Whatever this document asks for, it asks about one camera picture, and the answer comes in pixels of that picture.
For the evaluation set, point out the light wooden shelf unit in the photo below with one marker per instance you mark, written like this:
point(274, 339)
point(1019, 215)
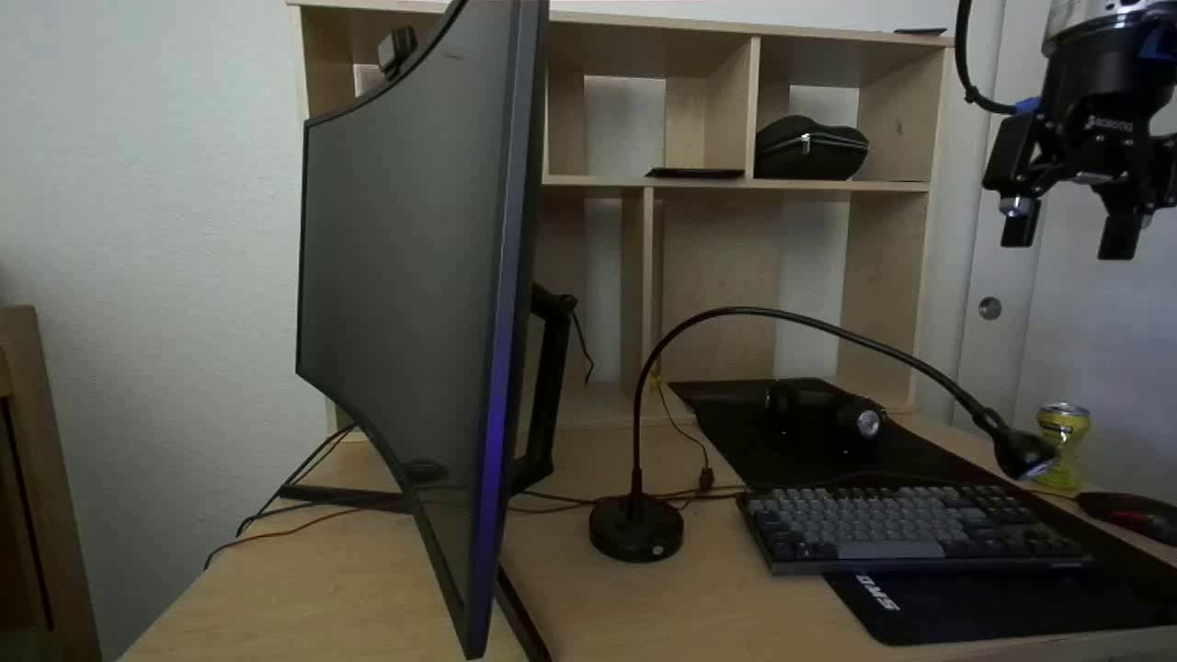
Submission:
point(720, 269)

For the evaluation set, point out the black monitor stand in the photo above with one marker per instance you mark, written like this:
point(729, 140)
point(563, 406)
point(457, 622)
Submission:
point(551, 368)

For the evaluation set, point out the flat black device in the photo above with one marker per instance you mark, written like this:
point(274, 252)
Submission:
point(697, 174)

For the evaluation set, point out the grey and black keyboard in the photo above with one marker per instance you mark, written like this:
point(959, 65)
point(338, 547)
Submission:
point(896, 527)

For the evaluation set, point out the round silver door lock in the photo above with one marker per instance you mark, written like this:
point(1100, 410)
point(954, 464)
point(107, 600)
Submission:
point(992, 308)

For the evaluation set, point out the black webcam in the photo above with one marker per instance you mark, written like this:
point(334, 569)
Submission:
point(397, 51)

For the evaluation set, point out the brown wooden cabinet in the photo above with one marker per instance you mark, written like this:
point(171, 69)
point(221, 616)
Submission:
point(31, 518)

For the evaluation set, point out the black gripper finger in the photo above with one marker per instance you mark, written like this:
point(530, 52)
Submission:
point(1016, 161)
point(1128, 195)

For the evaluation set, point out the black desk mat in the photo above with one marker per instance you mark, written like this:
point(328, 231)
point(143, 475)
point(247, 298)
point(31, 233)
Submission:
point(981, 607)

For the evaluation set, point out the yellow drink can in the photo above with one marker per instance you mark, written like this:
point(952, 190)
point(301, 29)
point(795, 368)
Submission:
point(1070, 423)

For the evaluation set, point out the black curved monitor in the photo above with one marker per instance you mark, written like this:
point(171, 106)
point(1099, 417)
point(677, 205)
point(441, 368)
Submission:
point(408, 308)

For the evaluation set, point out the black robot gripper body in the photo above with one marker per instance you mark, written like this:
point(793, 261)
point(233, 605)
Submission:
point(1105, 98)

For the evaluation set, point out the dark round cup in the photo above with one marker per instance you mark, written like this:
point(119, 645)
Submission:
point(1133, 518)

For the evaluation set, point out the black zip case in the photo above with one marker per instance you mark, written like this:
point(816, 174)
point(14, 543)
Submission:
point(811, 149)

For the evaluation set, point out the black gooseneck desk lamp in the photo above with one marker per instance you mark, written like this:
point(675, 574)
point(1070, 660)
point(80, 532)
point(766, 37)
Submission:
point(636, 527)

